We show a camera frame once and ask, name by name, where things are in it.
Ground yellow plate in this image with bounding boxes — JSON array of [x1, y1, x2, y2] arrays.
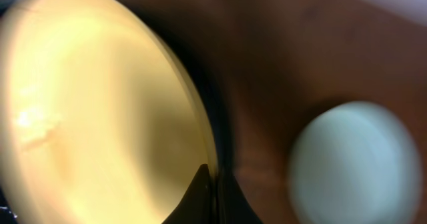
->
[[0, 0, 220, 224]]

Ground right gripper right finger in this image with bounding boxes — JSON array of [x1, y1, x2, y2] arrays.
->
[[217, 173, 262, 224]]

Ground mint plate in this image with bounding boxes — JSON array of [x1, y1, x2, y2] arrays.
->
[[290, 101, 422, 224]]

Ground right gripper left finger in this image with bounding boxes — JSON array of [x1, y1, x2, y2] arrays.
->
[[162, 164, 212, 224]]

